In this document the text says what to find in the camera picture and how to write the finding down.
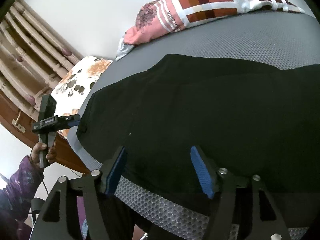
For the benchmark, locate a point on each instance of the grey mesh mat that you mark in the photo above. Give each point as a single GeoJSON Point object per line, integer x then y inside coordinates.
{"type": "Point", "coordinates": [225, 45]}

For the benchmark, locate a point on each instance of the wooden bed frame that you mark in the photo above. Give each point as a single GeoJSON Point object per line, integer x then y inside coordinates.
{"type": "Point", "coordinates": [67, 152]}

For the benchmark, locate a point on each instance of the beige patterned curtain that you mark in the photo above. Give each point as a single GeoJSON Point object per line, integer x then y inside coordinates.
{"type": "Point", "coordinates": [25, 55]}

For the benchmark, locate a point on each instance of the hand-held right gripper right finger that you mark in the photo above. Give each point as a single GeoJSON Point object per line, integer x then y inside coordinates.
{"type": "Point", "coordinates": [202, 172]}

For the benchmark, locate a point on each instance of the floral pillow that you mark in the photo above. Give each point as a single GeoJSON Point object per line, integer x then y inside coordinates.
{"type": "Point", "coordinates": [80, 77]}

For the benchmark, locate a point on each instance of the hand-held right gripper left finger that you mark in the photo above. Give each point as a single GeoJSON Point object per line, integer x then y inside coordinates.
{"type": "Point", "coordinates": [116, 172]}

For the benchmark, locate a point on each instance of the black pants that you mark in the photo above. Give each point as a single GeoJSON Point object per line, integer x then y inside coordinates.
{"type": "Point", "coordinates": [200, 105]}

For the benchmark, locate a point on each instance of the person's left forearm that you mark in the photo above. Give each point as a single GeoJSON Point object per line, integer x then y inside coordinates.
{"type": "Point", "coordinates": [20, 185]}

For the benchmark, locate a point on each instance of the plaid red white pillow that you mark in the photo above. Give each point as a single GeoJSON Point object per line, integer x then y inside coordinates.
{"type": "Point", "coordinates": [200, 5]}

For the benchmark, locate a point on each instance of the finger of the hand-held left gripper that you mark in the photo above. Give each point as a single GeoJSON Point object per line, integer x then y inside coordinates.
{"type": "Point", "coordinates": [73, 121]}

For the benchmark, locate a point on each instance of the person's left hand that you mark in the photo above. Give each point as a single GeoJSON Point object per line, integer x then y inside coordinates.
{"type": "Point", "coordinates": [35, 153]}

